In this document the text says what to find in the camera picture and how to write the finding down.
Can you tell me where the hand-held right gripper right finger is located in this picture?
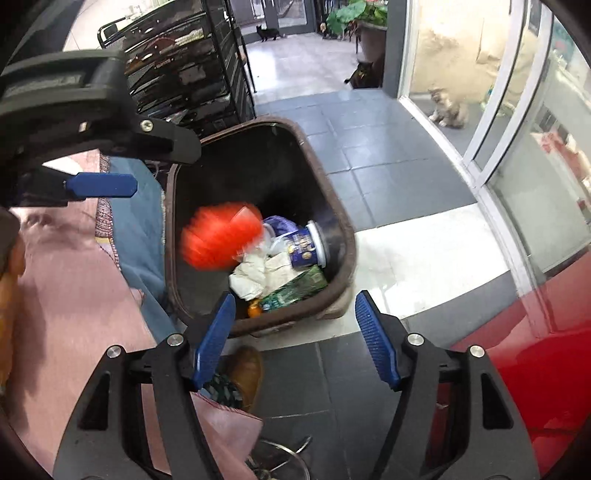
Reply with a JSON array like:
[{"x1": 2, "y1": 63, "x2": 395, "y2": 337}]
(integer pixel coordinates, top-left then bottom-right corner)
[{"x1": 355, "y1": 290, "x2": 541, "y2": 480}]

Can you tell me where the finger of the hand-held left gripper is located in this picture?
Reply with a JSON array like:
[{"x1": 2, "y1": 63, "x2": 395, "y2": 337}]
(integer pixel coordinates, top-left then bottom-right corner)
[
  {"x1": 14, "y1": 166, "x2": 138, "y2": 206},
  {"x1": 99, "y1": 108, "x2": 202, "y2": 164}
]

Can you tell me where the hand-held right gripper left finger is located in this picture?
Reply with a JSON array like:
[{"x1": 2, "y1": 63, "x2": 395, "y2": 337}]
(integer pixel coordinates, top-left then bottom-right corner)
[{"x1": 53, "y1": 292, "x2": 237, "y2": 480}]

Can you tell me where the white paper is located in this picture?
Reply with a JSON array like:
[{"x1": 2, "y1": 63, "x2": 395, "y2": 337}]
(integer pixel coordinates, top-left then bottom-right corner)
[{"x1": 229, "y1": 244, "x2": 296, "y2": 300}]

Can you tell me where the green milk carton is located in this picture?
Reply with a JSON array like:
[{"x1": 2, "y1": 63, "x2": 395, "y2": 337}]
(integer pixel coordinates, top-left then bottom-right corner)
[{"x1": 259, "y1": 265, "x2": 328, "y2": 311}]

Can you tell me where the red bag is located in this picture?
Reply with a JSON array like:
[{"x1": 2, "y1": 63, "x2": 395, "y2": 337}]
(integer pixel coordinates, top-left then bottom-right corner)
[{"x1": 181, "y1": 202, "x2": 264, "y2": 271}]

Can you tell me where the purple yogurt cup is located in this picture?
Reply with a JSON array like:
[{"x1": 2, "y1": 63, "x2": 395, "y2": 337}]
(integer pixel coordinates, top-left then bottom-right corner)
[{"x1": 288, "y1": 220, "x2": 329, "y2": 271}]

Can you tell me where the dark brown trash bin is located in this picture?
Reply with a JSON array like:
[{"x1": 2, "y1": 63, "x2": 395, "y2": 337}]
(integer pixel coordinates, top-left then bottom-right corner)
[{"x1": 165, "y1": 116, "x2": 358, "y2": 339}]

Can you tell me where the person's left forearm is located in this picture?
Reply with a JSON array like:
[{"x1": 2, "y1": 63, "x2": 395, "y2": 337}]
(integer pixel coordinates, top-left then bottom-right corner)
[{"x1": 0, "y1": 208, "x2": 27, "y2": 388}]

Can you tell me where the brown shoe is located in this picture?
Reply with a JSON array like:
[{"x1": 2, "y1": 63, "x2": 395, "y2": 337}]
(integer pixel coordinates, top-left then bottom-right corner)
[{"x1": 226, "y1": 346, "x2": 264, "y2": 414}]

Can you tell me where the pink polka dot tablecloth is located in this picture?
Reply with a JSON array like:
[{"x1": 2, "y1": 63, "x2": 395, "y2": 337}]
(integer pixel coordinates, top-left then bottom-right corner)
[{"x1": 0, "y1": 152, "x2": 264, "y2": 480}]

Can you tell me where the blue and white plastic wrapper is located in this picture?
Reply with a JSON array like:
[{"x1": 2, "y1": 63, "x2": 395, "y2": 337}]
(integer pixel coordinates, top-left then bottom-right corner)
[{"x1": 262, "y1": 215, "x2": 298, "y2": 254}]

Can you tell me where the chrome stool base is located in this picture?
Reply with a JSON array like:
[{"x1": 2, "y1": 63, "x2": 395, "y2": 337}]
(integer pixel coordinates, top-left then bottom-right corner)
[{"x1": 245, "y1": 436, "x2": 312, "y2": 480}]

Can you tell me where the red glossy object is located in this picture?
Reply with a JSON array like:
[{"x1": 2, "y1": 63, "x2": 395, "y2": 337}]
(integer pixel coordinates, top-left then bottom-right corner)
[{"x1": 429, "y1": 272, "x2": 591, "y2": 480}]

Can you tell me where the dark cat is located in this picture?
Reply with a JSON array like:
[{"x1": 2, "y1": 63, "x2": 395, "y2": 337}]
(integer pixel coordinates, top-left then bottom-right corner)
[{"x1": 344, "y1": 60, "x2": 375, "y2": 89}]

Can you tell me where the brown plant pot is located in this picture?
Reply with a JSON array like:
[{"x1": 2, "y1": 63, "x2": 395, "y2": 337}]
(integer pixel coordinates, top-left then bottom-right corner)
[{"x1": 355, "y1": 23, "x2": 389, "y2": 88}]

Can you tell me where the green leafy plant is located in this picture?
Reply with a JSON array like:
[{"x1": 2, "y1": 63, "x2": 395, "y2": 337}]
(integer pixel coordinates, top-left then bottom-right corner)
[{"x1": 323, "y1": 0, "x2": 389, "y2": 35}]

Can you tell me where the grey fluffy cat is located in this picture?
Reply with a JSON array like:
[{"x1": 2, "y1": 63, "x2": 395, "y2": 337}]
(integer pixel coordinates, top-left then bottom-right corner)
[{"x1": 427, "y1": 87, "x2": 469, "y2": 128}]

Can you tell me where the glass sliding door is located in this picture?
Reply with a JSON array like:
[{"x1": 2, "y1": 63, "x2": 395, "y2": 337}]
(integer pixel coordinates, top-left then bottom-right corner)
[{"x1": 399, "y1": 0, "x2": 591, "y2": 296}]

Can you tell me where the black wire rack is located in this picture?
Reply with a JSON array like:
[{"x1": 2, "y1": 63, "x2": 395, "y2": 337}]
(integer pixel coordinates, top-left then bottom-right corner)
[{"x1": 97, "y1": 0, "x2": 257, "y2": 139}]

